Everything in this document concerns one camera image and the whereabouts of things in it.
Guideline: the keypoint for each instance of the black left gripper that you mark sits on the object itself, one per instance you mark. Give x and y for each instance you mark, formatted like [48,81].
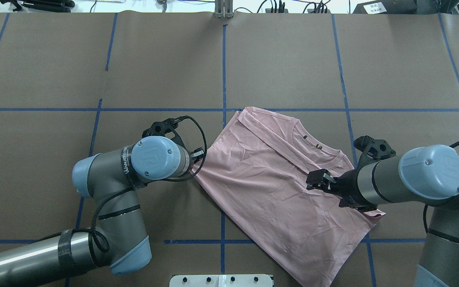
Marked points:
[198,153]

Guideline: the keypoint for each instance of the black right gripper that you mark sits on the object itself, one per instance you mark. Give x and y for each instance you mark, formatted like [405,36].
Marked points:
[346,185]

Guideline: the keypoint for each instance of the pink Snoopy t-shirt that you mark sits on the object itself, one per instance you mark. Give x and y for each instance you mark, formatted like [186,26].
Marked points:
[256,172]

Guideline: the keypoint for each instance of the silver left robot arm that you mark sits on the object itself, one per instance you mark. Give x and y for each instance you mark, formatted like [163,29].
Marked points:
[117,236]

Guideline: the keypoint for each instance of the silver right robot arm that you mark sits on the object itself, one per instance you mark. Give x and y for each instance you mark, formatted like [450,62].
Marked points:
[428,175]

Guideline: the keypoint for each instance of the orange black connector block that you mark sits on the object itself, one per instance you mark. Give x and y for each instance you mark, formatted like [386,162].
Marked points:
[276,7]

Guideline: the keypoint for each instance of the brown table mat blue grid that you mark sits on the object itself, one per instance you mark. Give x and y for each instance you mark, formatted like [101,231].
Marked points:
[72,85]

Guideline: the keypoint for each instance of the black box with label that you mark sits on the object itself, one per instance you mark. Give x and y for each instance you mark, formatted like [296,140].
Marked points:
[386,7]

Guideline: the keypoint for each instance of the black folded tripod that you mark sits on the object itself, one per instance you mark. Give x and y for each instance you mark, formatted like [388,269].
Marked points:
[58,6]

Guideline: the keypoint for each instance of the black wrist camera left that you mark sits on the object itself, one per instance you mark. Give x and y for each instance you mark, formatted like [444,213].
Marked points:
[165,127]

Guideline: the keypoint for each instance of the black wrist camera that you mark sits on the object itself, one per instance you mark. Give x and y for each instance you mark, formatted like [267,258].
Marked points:
[372,150]
[165,127]

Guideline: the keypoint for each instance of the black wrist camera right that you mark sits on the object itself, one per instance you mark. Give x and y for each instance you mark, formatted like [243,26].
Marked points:
[372,150]

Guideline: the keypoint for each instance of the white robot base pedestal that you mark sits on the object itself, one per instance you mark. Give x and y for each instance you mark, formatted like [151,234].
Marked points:
[223,280]

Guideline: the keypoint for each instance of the aluminium frame post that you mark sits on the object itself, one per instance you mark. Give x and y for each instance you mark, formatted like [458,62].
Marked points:
[223,9]

